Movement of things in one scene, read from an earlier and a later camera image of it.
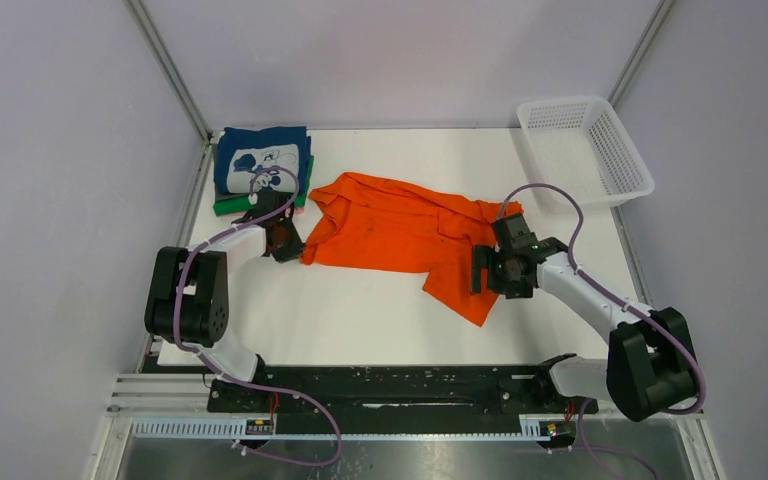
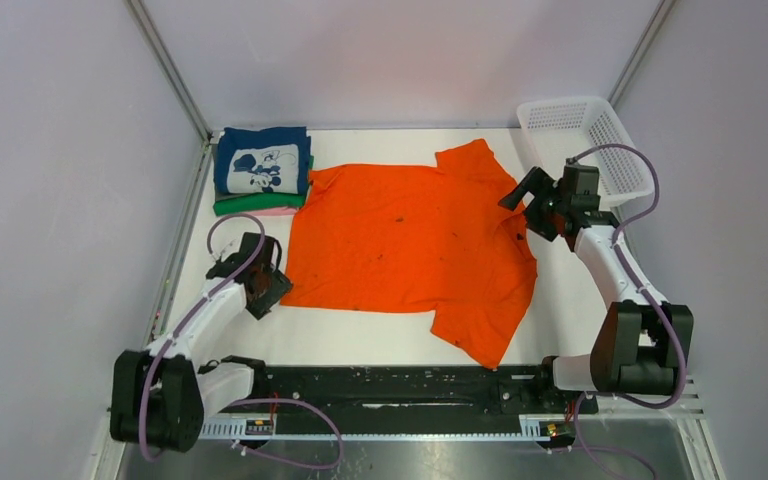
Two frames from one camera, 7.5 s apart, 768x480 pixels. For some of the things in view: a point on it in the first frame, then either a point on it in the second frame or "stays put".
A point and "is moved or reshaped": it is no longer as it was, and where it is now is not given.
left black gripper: (296, 246) -> (279, 286)
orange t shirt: (372, 223) is moved or reshaped
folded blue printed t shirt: (243, 152) stays put
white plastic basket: (580, 145) stays put
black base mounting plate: (396, 391) stays put
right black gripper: (485, 256) -> (540, 184)
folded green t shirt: (241, 205) stays put
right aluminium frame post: (640, 51) stays put
